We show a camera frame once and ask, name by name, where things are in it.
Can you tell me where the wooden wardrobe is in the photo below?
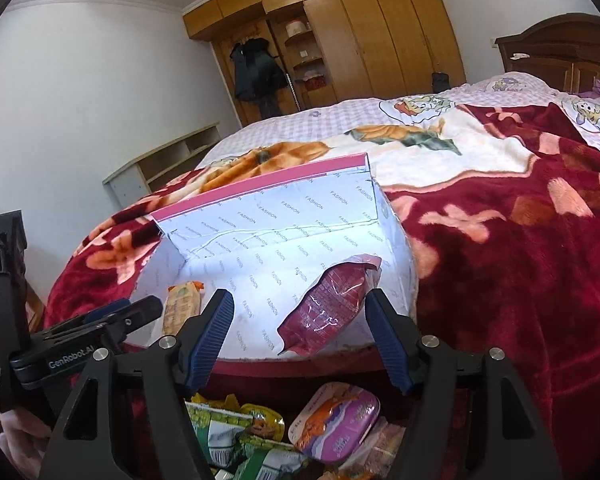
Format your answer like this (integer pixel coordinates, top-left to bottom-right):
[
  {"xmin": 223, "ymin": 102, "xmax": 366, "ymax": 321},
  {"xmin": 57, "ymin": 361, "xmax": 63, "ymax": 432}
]
[{"xmin": 182, "ymin": 0, "xmax": 468, "ymax": 116}]

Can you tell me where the yellow jelly cup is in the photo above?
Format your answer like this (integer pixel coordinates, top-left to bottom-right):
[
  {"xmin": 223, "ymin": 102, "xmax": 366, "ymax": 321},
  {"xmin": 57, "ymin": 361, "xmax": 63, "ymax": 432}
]
[{"xmin": 240, "ymin": 402, "xmax": 286, "ymax": 443}]

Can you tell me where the red floral blanket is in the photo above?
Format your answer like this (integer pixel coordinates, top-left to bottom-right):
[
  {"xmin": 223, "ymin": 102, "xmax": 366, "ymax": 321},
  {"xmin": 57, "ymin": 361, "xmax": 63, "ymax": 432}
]
[{"xmin": 44, "ymin": 77, "xmax": 600, "ymax": 480}]

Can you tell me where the yellow green snack packet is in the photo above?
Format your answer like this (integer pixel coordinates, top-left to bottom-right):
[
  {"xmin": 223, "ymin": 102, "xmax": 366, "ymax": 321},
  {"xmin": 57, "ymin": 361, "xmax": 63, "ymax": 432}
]
[{"xmin": 187, "ymin": 392, "xmax": 253, "ymax": 466}]

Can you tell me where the pale pink snack packet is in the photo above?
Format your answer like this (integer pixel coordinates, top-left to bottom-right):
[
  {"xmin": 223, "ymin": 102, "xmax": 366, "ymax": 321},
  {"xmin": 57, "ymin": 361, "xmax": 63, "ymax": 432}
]
[{"xmin": 350, "ymin": 417, "xmax": 411, "ymax": 480}]

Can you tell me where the black jacket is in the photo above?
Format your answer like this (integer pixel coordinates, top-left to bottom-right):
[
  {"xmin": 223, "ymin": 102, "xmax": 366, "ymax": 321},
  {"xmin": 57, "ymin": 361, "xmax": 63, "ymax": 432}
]
[{"xmin": 230, "ymin": 37, "xmax": 287, "ymax": 116}]

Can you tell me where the dark wooden headboard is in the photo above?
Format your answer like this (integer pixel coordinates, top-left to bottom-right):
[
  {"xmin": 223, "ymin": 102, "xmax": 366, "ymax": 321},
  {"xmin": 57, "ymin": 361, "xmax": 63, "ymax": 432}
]
[{"xmin": 495, "ymin": 12, "xmax": 600, "ymax": 96}]

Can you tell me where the lilac checked cartoon bed sheet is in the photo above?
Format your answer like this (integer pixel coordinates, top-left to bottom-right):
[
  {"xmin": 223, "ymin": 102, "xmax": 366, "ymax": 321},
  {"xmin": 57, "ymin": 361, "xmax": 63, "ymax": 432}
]
[{"xmin": 200, "ymin": 71, "xmax": 600, "ymax": 171}]

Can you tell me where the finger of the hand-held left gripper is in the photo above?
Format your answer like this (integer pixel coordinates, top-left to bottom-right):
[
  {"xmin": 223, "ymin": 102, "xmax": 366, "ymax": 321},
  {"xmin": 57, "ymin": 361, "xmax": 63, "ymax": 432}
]
[
  {"xmin": 45, "ymin": 299, "xmax": 133, "ymax": 341},
  {"xmin": 105, "ymin": 296, "xmax": 163, "ymax": 348}
]

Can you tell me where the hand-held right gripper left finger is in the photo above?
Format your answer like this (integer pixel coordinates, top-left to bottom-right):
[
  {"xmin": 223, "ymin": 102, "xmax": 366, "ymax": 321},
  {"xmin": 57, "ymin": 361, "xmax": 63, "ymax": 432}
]
[{"xmin": 40, "ymin": 289, "xmax": 236, "ymax": 480}]

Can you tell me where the beige biscuit packet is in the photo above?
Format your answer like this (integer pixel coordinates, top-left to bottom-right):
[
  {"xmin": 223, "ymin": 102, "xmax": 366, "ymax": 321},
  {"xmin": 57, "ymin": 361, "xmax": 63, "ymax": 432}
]
[{"xmin": 161, "ymin": 281, "xmax": 206, "ymax": 338}]

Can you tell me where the white shelf unit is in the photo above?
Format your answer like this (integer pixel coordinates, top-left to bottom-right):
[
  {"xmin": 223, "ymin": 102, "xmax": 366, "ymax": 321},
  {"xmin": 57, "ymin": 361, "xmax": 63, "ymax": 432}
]
[{"xmin": 102, "ymin": 122, "xmax": 221, "ymax": 208}]

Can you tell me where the pink cardboard box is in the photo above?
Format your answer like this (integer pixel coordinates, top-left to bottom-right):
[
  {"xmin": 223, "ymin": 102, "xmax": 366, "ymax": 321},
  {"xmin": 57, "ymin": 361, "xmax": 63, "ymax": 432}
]
[{"xmin": 132, "ymin": 152, "xmax": 418, "ymax": 361}]

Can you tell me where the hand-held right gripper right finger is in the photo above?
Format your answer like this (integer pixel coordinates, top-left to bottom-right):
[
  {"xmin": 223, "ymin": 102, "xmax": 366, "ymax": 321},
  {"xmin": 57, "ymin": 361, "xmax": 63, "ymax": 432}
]
[{"xmin": 365, "ymin": 287, "xmax": 563, "ymax": 480}]

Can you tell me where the purple jelly cup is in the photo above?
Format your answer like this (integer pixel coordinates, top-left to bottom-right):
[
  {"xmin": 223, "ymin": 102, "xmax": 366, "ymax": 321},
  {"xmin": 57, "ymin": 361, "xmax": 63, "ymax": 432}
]
[{"xmin": 287, "ymin": 382, "xmax": 382, "ymax": 463}]

